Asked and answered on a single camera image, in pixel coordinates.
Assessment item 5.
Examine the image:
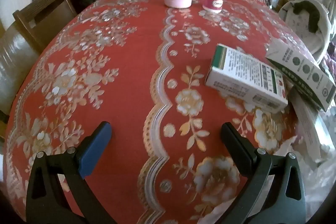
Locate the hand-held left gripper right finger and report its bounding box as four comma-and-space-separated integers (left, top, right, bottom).
220, 122, 307, 224

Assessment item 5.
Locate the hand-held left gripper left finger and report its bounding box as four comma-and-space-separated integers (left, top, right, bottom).
26, 121, 117, 224

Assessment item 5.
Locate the white and green medicine box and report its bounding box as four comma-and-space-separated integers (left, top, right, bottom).
205, 43, 289, 112

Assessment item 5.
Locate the crumpled white plastic wrapper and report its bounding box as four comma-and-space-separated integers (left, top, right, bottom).
289, 88, 336, 214

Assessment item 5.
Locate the red floral tablecloth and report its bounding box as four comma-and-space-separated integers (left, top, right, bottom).
3, 0, 323, 224

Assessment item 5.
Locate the green and white carton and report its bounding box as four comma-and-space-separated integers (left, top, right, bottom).
265, 38, 336, 112

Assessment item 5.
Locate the black garment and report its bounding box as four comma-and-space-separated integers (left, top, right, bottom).
293, 1, 322, 33

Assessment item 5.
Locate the brown wooden chair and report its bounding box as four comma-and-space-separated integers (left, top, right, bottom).
0, 0, 78, 140

